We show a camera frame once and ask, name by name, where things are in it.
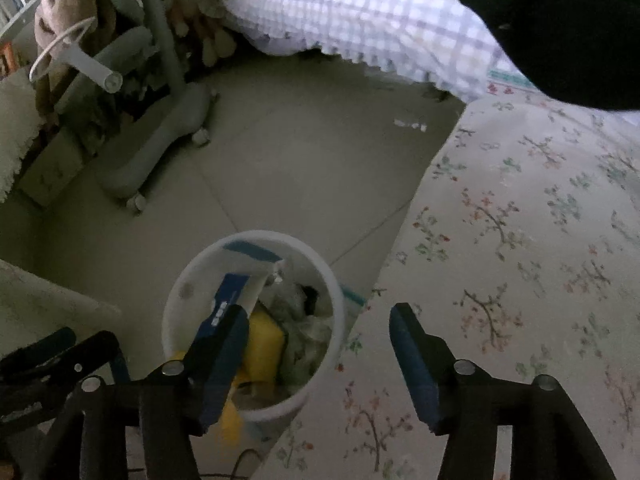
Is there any tan plush toy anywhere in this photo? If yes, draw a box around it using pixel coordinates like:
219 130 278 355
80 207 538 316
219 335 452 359
167 0 238 66

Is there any black cloth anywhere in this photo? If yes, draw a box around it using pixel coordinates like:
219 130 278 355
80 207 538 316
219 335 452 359
419 0 640 111

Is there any floral bedsheet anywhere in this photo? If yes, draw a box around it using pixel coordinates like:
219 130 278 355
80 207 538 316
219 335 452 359
250 95 640 480

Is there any yellow and green sponge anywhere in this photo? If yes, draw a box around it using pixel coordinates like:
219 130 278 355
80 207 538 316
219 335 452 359
242 307 288 396

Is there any checked ruffled pillow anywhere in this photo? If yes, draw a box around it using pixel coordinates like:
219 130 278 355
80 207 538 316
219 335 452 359
215 0 521 103

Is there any cardboard box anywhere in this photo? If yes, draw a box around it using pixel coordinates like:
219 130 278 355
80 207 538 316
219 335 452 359
17 125 83 206

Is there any grey wheeled chair base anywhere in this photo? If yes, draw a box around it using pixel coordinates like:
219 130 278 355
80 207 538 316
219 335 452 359
55 0 213 213

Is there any blue and white box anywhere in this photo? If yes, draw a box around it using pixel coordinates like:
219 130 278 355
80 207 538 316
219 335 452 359
197 272 281 341

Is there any white fuzzy blanket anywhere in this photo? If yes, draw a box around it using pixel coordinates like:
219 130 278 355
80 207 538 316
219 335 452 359
0 67 43 203

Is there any clear bag with teal edge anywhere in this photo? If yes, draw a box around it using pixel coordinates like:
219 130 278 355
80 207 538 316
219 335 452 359
341 285 368 318

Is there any brown plush toy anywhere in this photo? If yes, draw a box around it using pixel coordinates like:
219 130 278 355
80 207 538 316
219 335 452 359
35 0 118 126

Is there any dark cable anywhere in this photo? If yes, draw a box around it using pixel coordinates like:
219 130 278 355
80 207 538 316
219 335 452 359
200 447 266 480

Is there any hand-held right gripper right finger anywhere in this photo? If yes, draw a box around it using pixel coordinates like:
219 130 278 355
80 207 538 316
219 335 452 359
390 303 618 480

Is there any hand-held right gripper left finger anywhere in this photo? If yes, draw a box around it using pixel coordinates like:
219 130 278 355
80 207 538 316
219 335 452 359
22 305 250 480

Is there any white fuzzy rug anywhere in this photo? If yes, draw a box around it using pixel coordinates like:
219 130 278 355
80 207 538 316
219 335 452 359
0 260 123 356

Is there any white plastic bucket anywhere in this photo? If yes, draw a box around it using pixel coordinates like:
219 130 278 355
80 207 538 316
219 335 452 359
161 230 346 423

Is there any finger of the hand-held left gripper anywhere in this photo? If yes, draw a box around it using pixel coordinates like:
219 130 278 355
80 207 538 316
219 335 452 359
0 327 77 378
0 331 120 398

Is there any white tube with ring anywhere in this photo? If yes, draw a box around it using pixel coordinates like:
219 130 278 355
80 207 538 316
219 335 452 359
29 16 123 93

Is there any blue plastic strip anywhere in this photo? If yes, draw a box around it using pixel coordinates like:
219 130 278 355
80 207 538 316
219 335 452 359
111 352 132 385

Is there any white printed plastic wrapper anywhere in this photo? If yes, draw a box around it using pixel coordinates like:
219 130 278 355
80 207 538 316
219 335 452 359
272 280 336 391

